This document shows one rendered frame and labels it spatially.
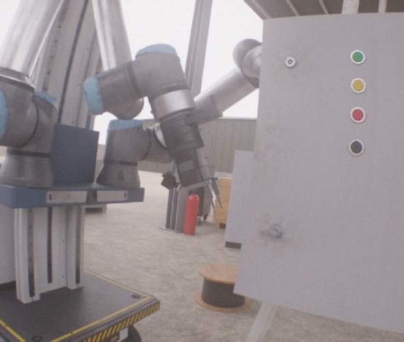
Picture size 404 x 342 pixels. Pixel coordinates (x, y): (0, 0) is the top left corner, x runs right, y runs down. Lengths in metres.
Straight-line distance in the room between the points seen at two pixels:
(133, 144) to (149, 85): 0.62
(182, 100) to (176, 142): 0.08
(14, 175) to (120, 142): 0.50
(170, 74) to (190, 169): 0.19
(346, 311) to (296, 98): 0.42
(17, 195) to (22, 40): 0.41
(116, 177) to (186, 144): 0.63
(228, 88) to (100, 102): 0.56
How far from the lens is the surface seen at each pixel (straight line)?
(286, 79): 0.63
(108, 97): 0.65
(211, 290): 2.08
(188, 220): 4.31
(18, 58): 0.79
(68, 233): 1.32
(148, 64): 0.64
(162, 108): 0.61
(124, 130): 1.22
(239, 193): 3.76
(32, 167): 0.90
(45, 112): 0.91
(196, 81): 4.57
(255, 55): 0.91
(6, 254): 1.32
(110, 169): 1.22
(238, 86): 1.09
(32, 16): 0.82
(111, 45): 0.84
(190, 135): 0.61
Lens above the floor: 0.90
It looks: 2 degrees down
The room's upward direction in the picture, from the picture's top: 7 degrees clockwise
